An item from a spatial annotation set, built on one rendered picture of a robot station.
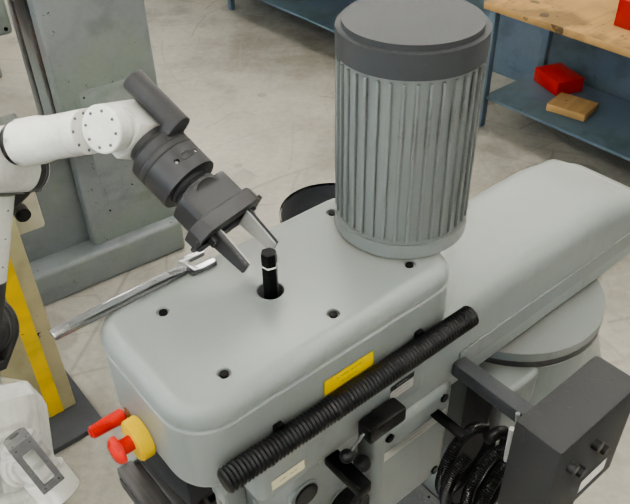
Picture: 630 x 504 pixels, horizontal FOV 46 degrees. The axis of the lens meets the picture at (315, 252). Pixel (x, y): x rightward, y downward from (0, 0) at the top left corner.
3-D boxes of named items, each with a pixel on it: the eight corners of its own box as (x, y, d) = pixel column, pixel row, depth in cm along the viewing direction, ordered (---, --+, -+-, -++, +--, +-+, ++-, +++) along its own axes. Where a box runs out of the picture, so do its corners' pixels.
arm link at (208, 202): (248, 222, 107) (192, 165, 109) (270, 185, 100) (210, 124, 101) (187, 267, 99) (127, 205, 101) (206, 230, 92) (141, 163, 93)
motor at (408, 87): (399, 279, 103) (414, 62, 83) (308, 216, 115) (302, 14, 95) (492, 223, 113) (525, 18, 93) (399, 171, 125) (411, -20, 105)
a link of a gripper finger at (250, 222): (276, 242, 99) (245, 209, 100) (268, 254, 102) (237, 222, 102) (284, 236, 100) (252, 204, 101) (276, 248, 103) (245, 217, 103)
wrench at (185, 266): (59, 345, 94) (57, 341, 93) (45, 329, 96) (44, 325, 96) (216, 264, 106) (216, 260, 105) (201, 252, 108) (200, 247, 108)
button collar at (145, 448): (146, 470, 98) (138, 442, 94) (124, 442, 101) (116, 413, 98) (159, 462, 99) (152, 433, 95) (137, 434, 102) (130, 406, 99)
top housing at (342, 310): (200, 513, 92) (184, 433, 83) (104, 392, 108) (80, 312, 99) (453, 339, 116) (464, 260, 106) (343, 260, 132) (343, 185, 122)
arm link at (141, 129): (126, 196, 97) (69, 136, 98) (173, 181, 107) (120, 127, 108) (169, 133, 92) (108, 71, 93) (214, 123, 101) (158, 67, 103)
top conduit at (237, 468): (233, 500, 89) (230, 483, 87) (214, 477, 92) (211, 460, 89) (478, 329, 111) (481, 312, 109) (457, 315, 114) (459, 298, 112)
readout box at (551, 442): (541, 545, 111) (569, 460, 98) (494, 504, 117) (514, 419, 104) (616, 471, 121) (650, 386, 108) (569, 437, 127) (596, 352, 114)
